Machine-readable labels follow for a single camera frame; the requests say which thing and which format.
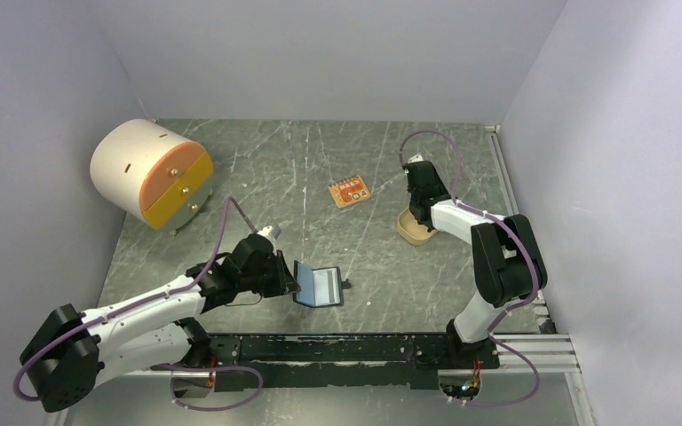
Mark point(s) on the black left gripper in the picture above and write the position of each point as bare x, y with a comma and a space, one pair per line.
279, 285

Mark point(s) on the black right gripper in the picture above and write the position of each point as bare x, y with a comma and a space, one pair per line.
438, 180

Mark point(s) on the black leather card holder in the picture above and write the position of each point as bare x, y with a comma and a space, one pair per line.
319, 287

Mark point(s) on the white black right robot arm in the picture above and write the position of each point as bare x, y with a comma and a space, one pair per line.
508, 267

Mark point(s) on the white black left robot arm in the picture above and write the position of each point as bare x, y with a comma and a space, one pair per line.
74, 352

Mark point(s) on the beige oval tray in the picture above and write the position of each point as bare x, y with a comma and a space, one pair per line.
411, 231

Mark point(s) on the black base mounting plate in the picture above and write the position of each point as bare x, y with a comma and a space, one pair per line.
412, 359

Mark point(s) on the round cabinet with coloured drawers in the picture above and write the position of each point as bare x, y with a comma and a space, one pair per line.
153, 174

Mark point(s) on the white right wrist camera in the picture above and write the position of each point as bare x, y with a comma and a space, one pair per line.
415, 158

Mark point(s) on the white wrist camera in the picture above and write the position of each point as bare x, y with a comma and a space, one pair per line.
415, 158
271, 232

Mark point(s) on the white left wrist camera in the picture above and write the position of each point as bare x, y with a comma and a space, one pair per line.
271, 232

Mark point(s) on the aluminium frame rail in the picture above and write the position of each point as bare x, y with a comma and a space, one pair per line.
529, 354

